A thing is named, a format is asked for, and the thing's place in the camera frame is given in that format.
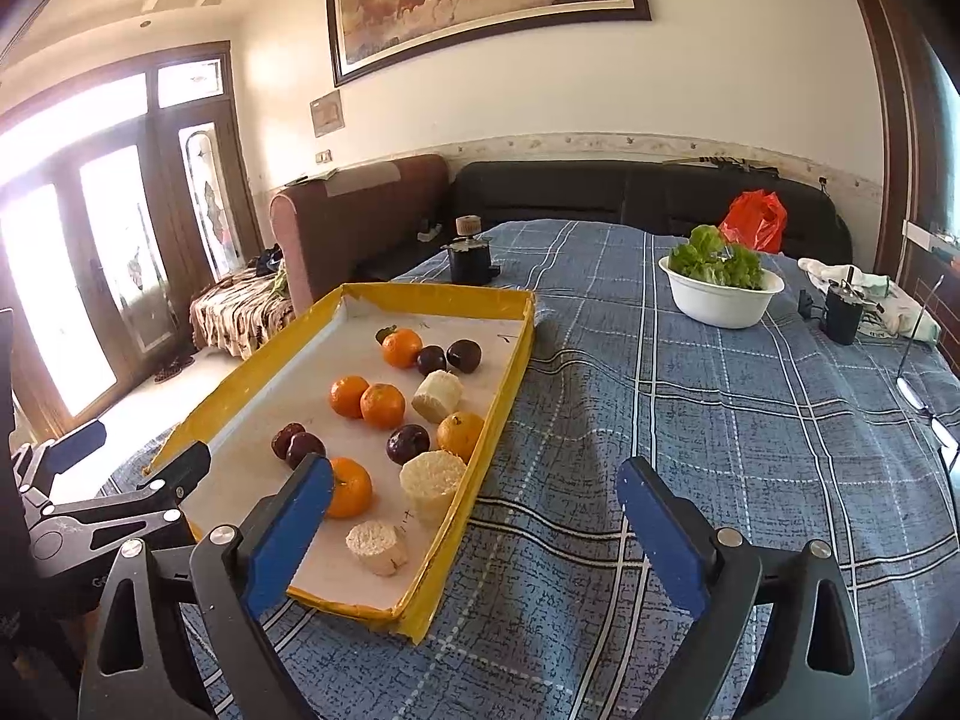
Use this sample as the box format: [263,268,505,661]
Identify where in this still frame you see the blue plaid tablecloth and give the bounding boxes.
[97,219,960,720]

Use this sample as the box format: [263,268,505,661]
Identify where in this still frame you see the brown patterned blanket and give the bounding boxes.
[189,262,297,361]

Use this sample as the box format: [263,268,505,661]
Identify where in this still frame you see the green lettuce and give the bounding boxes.
[667,225,766,290]

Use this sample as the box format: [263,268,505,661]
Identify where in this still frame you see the black sofa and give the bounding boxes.
[371,159,854,282]

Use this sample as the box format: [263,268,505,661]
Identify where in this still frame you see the brown armchair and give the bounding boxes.
[268,154,451,316]

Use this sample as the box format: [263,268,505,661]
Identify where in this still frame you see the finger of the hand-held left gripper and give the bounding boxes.
[26,441,213,578]
[11,420,108,500]

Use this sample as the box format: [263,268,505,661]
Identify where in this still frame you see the orange with green leaf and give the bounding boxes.
[375,325,425,371]

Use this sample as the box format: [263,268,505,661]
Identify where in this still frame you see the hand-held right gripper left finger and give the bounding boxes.
[75,452,336,720]

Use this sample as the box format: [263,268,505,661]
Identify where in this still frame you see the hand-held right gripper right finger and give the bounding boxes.
[615,456,875,720]

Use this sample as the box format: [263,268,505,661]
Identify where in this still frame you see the white sugarcane chunk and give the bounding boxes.
[410,370,464,425]
[345,520,410,578]
[399,450,470,530]

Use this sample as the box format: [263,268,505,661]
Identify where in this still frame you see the red plastic bag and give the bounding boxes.
[718,190,788,254]

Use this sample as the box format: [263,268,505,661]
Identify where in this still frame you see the small wall plaque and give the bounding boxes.
[310,88,344,140]

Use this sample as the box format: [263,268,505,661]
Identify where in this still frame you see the black jar with cork knob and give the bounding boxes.
[439,216,502,287]

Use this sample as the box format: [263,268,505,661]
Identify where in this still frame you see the black jar with metal clip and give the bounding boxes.
[821,279,886,346]

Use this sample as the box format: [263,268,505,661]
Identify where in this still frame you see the small orange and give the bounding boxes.
[328,376,372,419]
[360,383,407,430]
[436,410,487,464]
[324,456,374,520]

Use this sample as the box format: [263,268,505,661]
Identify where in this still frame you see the wooden door frame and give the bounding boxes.
[829,0,960,263]

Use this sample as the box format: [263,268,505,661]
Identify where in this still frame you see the eyeglasses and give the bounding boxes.
[894,274,960,466]

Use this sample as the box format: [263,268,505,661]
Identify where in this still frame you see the white bowl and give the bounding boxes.
[658,255,786,329]

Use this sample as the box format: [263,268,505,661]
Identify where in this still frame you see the white cloth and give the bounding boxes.
[796,256,942,346]

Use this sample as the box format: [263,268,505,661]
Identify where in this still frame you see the wooden glass door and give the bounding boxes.
[0,41,263,440]

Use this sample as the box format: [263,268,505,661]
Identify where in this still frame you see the yellow-edged cardboard tray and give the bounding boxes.
[141,281,539,646]

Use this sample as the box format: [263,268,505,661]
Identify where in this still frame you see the wooden cabinet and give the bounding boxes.
[896,229,960,391]

